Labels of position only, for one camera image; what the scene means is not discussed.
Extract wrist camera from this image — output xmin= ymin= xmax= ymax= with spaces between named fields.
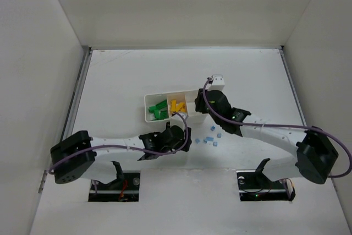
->
xmin=172 ymin=112 xmax=188 ymax=121
xmin=207 ymin=74 xmax=225 ymax=91

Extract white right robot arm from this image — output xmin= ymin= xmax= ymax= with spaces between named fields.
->
xmin=195 ymin=89 xmax=338 ymax=184

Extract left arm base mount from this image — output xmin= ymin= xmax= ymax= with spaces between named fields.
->
xmin=88 ymin=162 xmax=141 ymax=203

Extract green lego cluster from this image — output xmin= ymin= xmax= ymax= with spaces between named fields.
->
xmin=147 ymin=99 xmax=169 ymax=121

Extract white divided plastic container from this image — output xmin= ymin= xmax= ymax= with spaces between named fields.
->
xmin=144 ymin=90 xmax=206 ymax=124

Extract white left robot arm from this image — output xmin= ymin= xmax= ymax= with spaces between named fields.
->
xmin=48 ymin=124 xmax=192 ymax=184

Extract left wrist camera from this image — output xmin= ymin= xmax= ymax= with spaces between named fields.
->
xmin=172 ymin=112 xmax=188 ymax=121

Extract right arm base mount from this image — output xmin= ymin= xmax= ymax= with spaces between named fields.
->
xmin=236 ymin=159 xmax=296 ymax=202

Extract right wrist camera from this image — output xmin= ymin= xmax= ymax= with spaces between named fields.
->
xmin=207 ymin=74 xmax=225 ymax=91

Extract yellow lego pieces in container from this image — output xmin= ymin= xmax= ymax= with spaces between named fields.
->
xmin=170 ymin=99 xmax=186 ymax=114

